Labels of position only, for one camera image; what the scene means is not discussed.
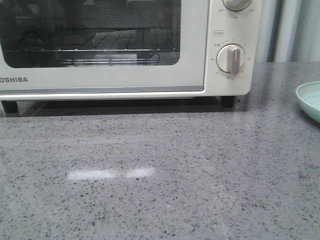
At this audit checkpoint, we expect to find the glass oven door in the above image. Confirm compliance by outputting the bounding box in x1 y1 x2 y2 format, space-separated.
0 0 209 95

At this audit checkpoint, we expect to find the black right oven foot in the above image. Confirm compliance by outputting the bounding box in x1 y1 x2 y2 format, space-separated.
221 96 236 108

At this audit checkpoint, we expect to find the black oven foot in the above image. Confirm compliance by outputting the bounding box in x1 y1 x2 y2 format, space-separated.
1 100 18 114
221 96 236 108

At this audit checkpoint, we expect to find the cream white toaster oven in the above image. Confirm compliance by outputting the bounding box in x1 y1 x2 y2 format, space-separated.
0 0 263 103

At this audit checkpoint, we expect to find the black left oven foot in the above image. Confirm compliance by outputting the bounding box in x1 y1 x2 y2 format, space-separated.
1 100 18 114

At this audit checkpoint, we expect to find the lower timer knob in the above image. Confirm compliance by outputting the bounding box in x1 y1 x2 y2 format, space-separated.
216 44 246 75

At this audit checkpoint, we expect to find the upper temperature knob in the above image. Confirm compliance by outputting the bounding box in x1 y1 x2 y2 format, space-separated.
222 0 252 12

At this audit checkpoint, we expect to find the mint green plate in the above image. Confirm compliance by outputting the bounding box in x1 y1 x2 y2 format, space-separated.
295 81 320 123

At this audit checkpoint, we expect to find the metal wire oven rack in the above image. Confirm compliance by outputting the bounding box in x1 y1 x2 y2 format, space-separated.
1 28 181 68

